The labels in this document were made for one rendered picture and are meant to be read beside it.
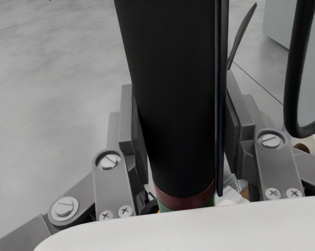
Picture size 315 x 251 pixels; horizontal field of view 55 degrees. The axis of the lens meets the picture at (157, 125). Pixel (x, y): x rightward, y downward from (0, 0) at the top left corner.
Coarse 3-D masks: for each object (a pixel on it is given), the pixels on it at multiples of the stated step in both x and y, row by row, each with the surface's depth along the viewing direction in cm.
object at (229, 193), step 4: (228, 188) 24; (232, 188) 24; (224, 192) 24; (228, 192) 24; (232, 192) 24; (236, 192) 24; (216, 196) 24; (224, 196) 23; (228, 196) 23; (232, 196) 23; (236, 196) 23; (240, 196) 23; (216, 200) 23; (220, 200) 23; (232, 200) 23; (236, 200) 23; (240, 200) 23; (244, 200) 23; (216, 204) 23
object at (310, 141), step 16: (304, 0) 15; (304, 16) 16; (304, 32) 16; (304, 48) 17; (288, 64) 18; (288, 80) 19; (288, 96) 19; (288, 112) 20; (288, 128) 22; (304, 128) 24; (304, 144) 26
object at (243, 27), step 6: (252, 6) 41; (252, 12) 40; (246, 18) 42; (246, 24) 40; (240, 30) 43; (240, 36) 41; (234, 42) 44; (234, 48) 41; (234, 54) 40; (228, 60) 44; (228, 66) 41
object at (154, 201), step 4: (152, 200) 43; (156, 200) 42; (148, 204) 43; (152, 204) 43; (156, 204) 42; (144, 208) 44; (148, 208) 43; (152, 208) 43; (156, 208) 42; (144, 212) 44; (148, 212) 44; (152, 212) 43; (156, 212) 43
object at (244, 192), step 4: (296, 144) 27; (300, 144) 26; (300, 148) 26; (304, 148) 26; (308, 148) 26; (308, 152) 26; (244, 188) 24; (240, 192) 24; (244, 192) 24; (248, 192) 23; (244, 196) 23; (248, 196) 23; (248, 200) 23
